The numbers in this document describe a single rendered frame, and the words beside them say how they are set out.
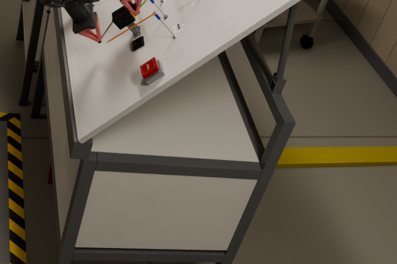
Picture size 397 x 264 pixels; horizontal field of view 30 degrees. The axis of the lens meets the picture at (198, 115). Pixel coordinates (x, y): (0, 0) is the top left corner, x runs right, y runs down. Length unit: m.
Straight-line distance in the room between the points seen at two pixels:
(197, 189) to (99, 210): 0.31
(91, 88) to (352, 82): 2.64
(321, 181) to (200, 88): 1.32
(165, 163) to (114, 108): 0.26
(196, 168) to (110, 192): 0.27
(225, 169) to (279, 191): 1.30
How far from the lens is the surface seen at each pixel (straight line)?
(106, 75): 2.20
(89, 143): 2.11
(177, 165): 2.22
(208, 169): 2.25
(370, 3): 4.96
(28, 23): 3.72
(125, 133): 2.27
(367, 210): 3.70
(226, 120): 2.46
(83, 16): 2.17
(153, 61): 2.04
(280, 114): 2.23
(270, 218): 3.39
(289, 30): 2.19
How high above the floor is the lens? 2.22
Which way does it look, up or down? 36 degrees down
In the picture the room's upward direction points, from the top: 19 degrees clockwise
